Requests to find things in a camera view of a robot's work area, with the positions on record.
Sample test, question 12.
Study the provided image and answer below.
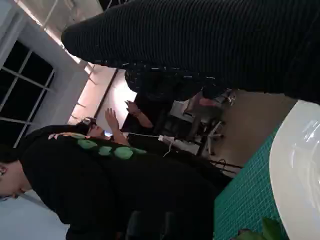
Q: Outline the white power strip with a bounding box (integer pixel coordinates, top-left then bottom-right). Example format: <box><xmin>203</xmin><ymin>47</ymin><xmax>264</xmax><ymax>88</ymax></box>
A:
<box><xmin>158</xmin><ymin>134</ymin><xmax>177</xmax><ymax>143</ymax></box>

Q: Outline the red toy grapes green leaf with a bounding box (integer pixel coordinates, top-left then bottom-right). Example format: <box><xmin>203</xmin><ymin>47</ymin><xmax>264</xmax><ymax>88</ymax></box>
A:
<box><xmin>236</xmin><ymin>216</ymin><xmax>286</xmax><ymax>240</ymax></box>

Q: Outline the white square plate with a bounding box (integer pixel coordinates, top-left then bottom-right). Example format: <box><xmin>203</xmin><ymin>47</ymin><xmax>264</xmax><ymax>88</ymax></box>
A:
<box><xmin>269</xmin><ymin>99</ymin><xmax>320</xmax><ymax>240</ymax></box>

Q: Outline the dark window white frame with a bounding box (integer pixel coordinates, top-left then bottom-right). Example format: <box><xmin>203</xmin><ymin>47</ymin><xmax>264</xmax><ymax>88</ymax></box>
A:
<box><xmin>0</xmin><ymin>39</ymin><xmax>56</xmax><ymax>151</ymax></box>

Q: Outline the standing person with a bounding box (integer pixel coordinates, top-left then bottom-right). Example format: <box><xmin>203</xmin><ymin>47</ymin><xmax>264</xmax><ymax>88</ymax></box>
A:
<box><xmin>0</xmin><ymin>124</ymin><xmax>233</xmax><ymax>240</ymax></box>

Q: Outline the green cutting mat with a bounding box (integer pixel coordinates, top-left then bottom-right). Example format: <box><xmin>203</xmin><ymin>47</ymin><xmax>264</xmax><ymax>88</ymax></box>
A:
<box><xmin>213</xmin><ymin>124</ymin><xmax>286</xmax><ymax>240</ymax></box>

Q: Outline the office chair white base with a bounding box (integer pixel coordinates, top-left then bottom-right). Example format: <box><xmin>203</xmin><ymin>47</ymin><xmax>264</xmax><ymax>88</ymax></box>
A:
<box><xmin>182</xmin><ymin>91</ymin><xmax>227</xmax><ymax>157</ymax></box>

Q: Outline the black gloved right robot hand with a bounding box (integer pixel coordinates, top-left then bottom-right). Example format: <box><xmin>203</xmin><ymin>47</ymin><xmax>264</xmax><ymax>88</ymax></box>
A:
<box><xmin>60</xmin><ymin>0</ymin><xmax>320</xmax><ymax>105</ymax></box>

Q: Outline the seated person with headset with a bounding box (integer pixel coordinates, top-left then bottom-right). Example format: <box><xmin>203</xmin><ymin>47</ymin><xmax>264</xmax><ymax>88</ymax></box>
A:
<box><xmin>74</xmin><ymin>99</ymin><xmax>155</xmax><ymax>146</ymax></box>

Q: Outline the bright wall screen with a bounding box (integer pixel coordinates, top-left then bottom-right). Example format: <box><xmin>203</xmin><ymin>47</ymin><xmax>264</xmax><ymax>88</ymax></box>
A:
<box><xmin>103</xmin><ymin>68</ymin><xmax>139</xmax><ymax>131</ymax></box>

